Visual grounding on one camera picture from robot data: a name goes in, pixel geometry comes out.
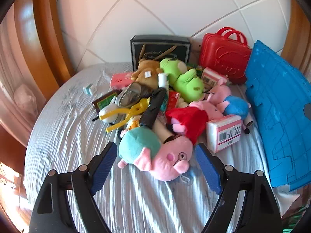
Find white pink tissue pack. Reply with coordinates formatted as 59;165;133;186
206;115;242;153

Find Daddy pig teal plush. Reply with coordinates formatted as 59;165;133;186
118;126;193;182

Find Peppa pig red plush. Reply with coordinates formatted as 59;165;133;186
166;100;224;144

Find yellow plastic tongs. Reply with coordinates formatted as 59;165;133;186
100;97;150;133

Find red teal packet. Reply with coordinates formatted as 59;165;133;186
160;90;180;113

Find grey striped bed sheet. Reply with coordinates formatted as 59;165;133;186
23;62;300;233

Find George pig blue plush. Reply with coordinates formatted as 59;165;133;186
207;85;251;134

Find brown medicine bottle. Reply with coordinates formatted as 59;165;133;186
92;90;121;113

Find pink curtain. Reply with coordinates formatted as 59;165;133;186
1;5;46;147

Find small white box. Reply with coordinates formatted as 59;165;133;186
83;84;97;96

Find red white tissue pack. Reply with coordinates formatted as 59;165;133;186
201;67;229;90

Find green frog plush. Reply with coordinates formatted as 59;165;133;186
160;58;204;104

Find red plastic suitcase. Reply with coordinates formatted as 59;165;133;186
198;27;252;85

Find brown bear plush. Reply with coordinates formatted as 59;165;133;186
131;59;163;89

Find black gift box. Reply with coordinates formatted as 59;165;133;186
130;35;191;71

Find wooden bed frame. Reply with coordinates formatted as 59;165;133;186
13;0;76;87

